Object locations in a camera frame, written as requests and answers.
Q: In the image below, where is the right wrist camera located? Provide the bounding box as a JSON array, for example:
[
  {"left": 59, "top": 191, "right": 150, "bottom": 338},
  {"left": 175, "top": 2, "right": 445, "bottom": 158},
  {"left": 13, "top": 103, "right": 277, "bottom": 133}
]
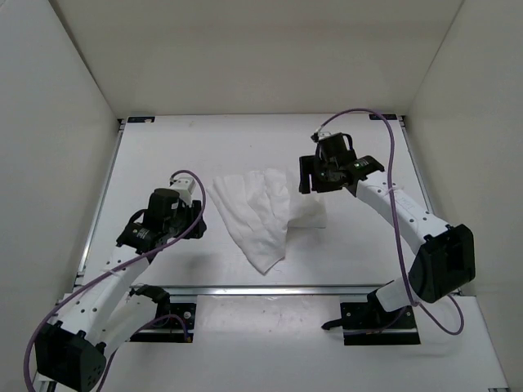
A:
[{"left": 311, "top": 130, "right": 333, "bottom": 143}]

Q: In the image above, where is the left blue corner label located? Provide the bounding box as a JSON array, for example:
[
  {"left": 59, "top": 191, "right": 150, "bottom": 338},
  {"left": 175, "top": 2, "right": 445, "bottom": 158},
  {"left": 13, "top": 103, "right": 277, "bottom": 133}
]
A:
[{"left": 127, "top": 116, "right": 155, "bottom": 123}]

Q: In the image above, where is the blue corner label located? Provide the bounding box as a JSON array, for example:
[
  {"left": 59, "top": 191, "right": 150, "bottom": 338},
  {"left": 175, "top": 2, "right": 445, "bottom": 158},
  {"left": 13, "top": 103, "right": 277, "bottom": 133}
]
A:
[
  {"left": 369, "top": 114, "right": 398, "bottom": 121},
  {"left": 127, "top": 116, "right": 155, "bottom": 123}
]

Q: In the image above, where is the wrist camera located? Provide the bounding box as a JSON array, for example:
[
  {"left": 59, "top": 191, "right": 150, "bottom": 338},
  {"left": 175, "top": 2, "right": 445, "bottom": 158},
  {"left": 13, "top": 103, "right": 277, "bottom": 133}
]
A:
[
  {"left": 169, "top": 176, "right": 196, "bottom": 206},
  {"left": 311, "top": 130, "right": 333, "bottom": 143}
]

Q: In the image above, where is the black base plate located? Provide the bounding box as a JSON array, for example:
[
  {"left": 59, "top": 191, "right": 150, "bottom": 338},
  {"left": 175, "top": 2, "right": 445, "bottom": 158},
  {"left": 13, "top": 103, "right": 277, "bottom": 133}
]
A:
[
  {"left": 130, "top": 296, "right": 197, "bottom": 344},
  {"left": 340, "top": 302, "right": 421, "bottom": 346}
]

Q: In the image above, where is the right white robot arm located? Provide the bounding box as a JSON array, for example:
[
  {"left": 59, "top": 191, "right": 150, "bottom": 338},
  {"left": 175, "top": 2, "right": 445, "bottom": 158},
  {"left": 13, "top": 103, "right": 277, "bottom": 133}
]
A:
[{"left": 299, "top": 133, "right": 476, "bottom": 332}]

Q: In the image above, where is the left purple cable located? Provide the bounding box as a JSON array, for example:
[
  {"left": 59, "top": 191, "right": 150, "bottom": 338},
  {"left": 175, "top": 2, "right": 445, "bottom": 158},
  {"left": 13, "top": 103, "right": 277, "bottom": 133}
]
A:
[{"left": 23, "top": 170, "right": 207, "bottom": 391}]

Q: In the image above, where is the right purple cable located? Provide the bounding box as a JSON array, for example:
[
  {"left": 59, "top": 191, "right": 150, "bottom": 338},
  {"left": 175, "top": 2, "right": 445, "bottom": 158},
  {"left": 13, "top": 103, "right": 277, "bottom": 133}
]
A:
[{"left": 314, "top": 106, "right": 465, "bottom": 336}]

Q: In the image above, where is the white fabric skirt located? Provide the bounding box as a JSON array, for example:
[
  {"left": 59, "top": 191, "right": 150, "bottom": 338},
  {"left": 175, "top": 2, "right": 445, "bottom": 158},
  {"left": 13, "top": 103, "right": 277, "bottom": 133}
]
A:
[{"left": 207, "top": 168, "right": 328, "bottom": 275}]

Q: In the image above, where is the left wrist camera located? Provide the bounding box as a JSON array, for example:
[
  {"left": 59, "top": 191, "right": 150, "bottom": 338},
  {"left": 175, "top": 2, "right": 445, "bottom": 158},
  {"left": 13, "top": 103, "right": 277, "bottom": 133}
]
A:
[{"left": 169, "top": 176, "right": 196, "bottom": 206}]

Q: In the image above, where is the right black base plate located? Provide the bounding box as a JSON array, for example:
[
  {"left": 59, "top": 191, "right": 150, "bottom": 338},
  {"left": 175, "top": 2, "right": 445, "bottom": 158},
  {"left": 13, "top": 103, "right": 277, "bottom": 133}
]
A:
[{"left": 340, "top": 302, "right": 421, "bottom": 346}]

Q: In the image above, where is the purple cable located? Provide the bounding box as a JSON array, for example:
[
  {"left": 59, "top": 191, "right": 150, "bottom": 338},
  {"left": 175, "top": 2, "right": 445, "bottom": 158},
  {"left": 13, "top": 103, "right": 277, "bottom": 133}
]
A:
[
  {"left": 314, "top": 106, "right": 465, "bottom": 336},
  {"left": 23, "top": 170, "right": 207, "bottom": 391}
]

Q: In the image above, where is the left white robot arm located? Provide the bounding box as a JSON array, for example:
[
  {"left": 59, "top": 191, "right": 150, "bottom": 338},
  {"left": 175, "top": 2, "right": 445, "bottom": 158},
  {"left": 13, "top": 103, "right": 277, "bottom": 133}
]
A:
[{"left": 29, "top": 178, "right": 207, "bottom": 391}]

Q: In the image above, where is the right blue corner label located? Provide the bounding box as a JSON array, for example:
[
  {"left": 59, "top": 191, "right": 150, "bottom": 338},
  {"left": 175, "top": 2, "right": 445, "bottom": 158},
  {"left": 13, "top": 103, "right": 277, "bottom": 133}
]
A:
[{"left": 369, "top": 114, "right": 398, "bottom": 121}]

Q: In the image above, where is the aluminium front rail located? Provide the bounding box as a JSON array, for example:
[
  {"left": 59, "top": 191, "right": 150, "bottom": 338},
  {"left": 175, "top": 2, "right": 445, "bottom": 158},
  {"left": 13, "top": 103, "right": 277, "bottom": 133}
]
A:
[{"left": 163, "top": 284, "right": 380, "bottom": 296}]

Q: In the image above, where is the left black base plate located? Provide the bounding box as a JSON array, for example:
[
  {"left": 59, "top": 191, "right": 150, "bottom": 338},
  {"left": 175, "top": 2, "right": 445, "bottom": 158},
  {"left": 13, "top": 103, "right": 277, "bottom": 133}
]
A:
[{"left": 130, "top": 296, "right": 197, "bottom": 344}]

